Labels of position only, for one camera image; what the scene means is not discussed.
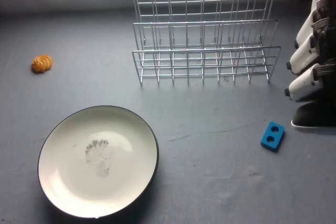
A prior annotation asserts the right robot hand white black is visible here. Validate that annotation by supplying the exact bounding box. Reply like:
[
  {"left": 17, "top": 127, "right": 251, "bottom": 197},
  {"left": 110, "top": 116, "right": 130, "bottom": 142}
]
[{"left": 284, "top": 0, "right": 336, "bottom": 132}]

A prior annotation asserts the white plate dark rim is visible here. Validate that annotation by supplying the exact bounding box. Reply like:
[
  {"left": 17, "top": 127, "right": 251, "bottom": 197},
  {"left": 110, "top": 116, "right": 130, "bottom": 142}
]
[{"left": 37, "top": 105, "right": 160, "bottom": 220}]

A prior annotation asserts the blue block with two holes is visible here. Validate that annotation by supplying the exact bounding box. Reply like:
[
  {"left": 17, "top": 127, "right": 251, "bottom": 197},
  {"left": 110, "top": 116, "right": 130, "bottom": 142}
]
[{"left": 260, "top": 121, "right": 286, "bottom": 154}]

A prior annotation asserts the orange swirl cookie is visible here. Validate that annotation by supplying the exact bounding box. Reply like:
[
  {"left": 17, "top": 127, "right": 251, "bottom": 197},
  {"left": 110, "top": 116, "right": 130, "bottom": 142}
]
[{"left": 31, "top": 54, "right": 54, "bottom": 74}]

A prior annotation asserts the chrome wire dish rack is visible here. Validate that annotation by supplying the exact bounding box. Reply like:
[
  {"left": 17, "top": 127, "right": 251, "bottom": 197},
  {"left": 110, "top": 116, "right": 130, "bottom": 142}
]
[{"left": 132, "top": 0, "right": 281, "bottom": 86}]

